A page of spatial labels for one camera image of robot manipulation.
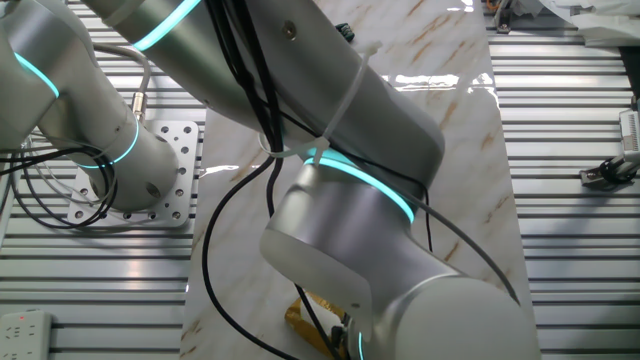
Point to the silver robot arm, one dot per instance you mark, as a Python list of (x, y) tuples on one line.
[(350, 230)]

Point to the white zip tie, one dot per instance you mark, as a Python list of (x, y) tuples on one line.
[(345, 100)]

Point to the gold tissue pack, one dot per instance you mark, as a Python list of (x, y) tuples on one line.
[(300, 325)]

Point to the metal robot mounting plate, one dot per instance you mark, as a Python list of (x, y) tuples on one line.
[(175, 137)]

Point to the white ribbed device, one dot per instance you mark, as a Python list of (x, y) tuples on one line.
[(631, 130)]

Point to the white crumpled cloth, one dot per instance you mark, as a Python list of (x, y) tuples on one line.
[(600, 20)]

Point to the white power strip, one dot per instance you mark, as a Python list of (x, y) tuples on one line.
[(25, 335)]

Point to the black camera clamp stand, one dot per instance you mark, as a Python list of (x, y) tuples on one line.
[(607, 172)]

